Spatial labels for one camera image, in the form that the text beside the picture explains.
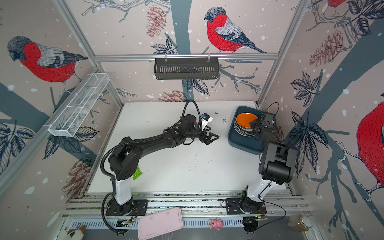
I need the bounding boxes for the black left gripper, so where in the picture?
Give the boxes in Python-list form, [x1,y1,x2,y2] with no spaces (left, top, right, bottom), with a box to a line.
[185,125,220,145]

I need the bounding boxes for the orange plastic plate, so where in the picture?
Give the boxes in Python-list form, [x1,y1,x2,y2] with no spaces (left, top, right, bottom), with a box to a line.
[236,113,258,129]

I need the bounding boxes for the teal rim plate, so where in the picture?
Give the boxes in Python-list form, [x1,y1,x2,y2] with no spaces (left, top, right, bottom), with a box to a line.
[234,119,255,137]

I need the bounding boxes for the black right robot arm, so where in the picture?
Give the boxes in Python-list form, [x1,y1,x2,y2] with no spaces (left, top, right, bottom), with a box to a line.
[240,112,297,214]

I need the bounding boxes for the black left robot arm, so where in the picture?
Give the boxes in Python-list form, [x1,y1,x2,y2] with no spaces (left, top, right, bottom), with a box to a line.
[100,111,219,217]

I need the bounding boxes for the teal plastic bin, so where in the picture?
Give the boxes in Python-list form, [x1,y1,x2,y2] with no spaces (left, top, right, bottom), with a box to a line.
[228,106,265,155]

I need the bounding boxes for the green snack packet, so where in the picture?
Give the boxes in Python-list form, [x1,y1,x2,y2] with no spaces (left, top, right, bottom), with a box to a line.
[133,167,142,180]

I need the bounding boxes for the pink pig toy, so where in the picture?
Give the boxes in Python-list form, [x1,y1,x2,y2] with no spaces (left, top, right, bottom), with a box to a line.
[209,219,224,231]

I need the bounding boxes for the pink rectangular tray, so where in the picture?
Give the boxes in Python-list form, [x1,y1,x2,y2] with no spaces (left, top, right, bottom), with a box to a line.
[138,207,184,240]

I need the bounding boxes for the amber jar with lid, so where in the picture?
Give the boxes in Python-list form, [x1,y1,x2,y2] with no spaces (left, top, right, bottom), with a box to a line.
[288,214,313,232]

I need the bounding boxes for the white orange plush toy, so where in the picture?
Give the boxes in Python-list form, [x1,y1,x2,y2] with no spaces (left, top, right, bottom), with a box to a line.
[64,225,87,240]

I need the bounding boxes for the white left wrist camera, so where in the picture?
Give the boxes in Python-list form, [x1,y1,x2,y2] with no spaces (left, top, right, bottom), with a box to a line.
[201,113,213,131]

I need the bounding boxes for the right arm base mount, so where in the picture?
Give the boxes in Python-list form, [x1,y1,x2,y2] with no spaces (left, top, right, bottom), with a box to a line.
[225,198,267,215]

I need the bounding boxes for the black hanging wire basket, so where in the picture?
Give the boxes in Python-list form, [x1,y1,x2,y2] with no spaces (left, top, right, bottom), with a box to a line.
[154,58,219,80]

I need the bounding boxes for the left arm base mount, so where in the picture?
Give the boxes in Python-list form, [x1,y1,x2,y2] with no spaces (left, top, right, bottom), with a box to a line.
[106,198,148,217]

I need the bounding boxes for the aluminium frame crossbar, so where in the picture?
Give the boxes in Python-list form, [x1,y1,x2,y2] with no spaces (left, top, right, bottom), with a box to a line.
[94,52,280,63]

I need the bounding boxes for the white wire mesh shelf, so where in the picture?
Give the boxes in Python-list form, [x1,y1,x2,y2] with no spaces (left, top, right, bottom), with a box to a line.
[48,73,110,137]

